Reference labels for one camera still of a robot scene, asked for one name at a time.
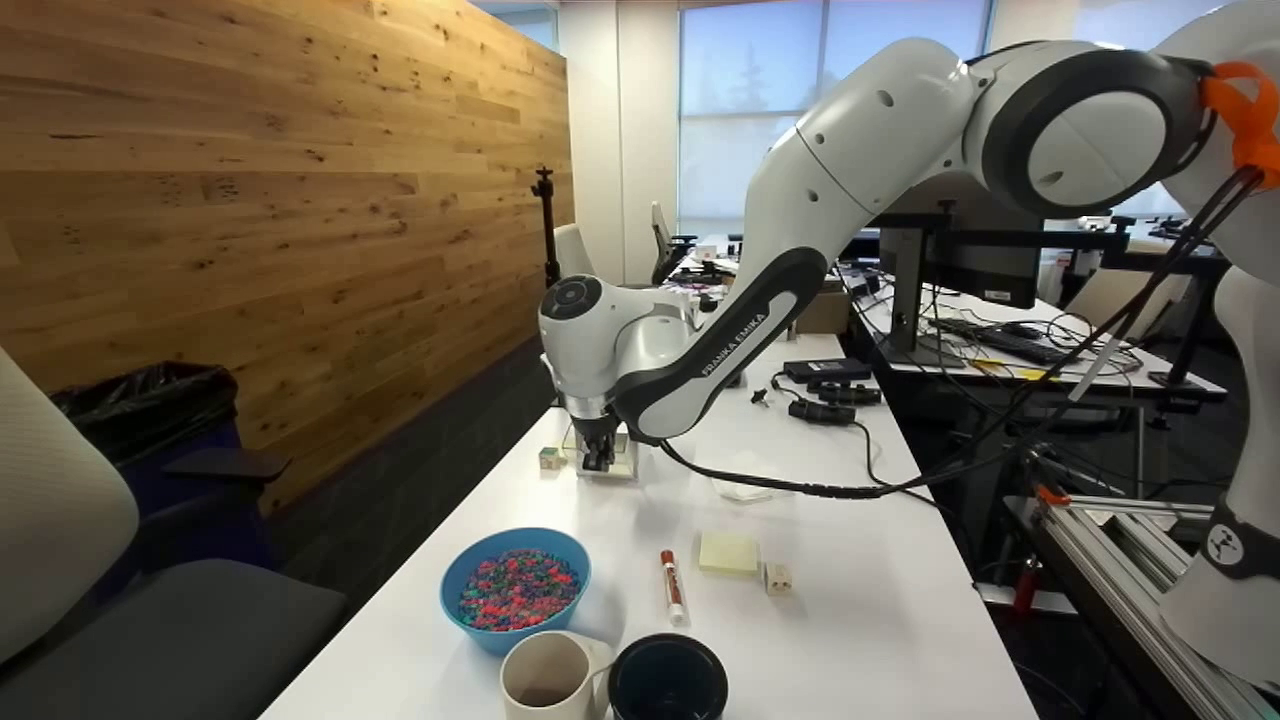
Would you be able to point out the crumpled white tissue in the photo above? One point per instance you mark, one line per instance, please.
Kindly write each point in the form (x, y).
(746, 495)

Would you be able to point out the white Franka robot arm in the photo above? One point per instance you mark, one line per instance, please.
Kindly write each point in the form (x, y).
(867, 146)

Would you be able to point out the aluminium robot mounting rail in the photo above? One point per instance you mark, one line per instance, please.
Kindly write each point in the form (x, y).
(1133, 584)

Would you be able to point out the beige chair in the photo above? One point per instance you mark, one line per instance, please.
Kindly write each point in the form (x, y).
(1124, 301)

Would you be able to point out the blue bowl with colourful beads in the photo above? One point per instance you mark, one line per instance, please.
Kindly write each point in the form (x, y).
(515, 584)

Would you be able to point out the black keyboard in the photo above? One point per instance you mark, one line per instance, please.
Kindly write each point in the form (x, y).
(1002, 342)

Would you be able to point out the white foam block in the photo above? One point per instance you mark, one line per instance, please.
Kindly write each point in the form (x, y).
(728, 548)

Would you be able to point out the black tripod stand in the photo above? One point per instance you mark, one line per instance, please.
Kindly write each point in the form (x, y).
(545, 226)

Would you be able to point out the grey office chair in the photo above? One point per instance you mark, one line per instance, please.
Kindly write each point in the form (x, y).
(122, 624)

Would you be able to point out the clear acrylic drawer box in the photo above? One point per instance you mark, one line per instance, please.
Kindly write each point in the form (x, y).
(625, 463)

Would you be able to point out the small cream wooden block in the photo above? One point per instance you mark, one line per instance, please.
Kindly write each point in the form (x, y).
(778, 577)

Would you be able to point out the cream ceramic mug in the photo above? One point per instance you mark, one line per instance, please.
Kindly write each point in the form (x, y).
(545, 676)

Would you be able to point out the dark teal mug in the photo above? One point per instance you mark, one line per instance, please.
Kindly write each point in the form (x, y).
(667, 683)

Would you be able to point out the black computer monitor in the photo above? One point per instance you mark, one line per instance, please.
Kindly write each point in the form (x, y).
(985, 266)

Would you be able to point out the small pale cube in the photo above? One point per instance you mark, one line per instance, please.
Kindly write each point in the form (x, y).
(548, 458)

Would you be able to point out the black power adapter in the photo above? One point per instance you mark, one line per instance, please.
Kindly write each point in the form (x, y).
(829, 370)

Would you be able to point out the black trash bin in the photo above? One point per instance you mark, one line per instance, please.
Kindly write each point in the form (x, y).
(144, 415)

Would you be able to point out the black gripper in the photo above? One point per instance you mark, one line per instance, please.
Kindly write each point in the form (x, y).
(599, 424)

